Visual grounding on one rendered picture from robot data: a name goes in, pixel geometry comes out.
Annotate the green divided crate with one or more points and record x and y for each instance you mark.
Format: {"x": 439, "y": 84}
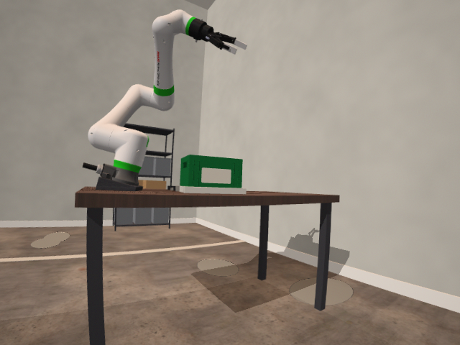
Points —
{"x": 214, "y": 172}

